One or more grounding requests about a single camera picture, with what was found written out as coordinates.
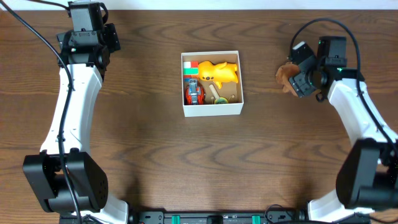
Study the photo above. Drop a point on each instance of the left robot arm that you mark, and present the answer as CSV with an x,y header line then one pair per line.
x,y
63,176

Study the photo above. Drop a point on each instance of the round wooden rattle toy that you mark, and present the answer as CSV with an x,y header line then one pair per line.
x,y
217,99

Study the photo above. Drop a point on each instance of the white open cardboard box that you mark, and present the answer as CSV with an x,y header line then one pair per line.
x,y
234,106

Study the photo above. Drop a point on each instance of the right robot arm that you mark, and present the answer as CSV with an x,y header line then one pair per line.
x,y
367,180

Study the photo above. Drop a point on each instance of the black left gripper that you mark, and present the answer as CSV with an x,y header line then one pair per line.
x,y
111,37

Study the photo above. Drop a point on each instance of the black mounting rail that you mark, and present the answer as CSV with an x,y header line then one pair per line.
x,y
271,216

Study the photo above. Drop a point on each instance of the multicoloured puzzle cube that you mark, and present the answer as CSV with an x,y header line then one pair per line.
x,y
190,68

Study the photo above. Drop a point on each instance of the brown plush toy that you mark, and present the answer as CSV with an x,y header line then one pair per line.
x,y
283,74

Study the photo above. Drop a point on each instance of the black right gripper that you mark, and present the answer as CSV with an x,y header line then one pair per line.
x,y
300,85

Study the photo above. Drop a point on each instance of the red toy truck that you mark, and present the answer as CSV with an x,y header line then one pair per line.
x,y
194,93

